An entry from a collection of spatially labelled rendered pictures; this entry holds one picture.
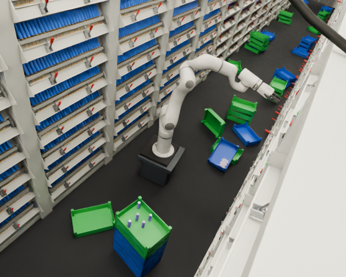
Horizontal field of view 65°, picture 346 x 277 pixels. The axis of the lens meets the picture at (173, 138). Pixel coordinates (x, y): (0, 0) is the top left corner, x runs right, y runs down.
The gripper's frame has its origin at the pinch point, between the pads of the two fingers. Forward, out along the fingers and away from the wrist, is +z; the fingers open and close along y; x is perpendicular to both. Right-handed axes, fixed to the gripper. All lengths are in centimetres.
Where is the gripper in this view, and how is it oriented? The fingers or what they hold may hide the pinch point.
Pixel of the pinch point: (277, 99)
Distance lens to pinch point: 207.8
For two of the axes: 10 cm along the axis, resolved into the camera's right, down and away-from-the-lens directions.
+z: 7.7, 6.3, -1.1
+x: -3.8, 5.9, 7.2
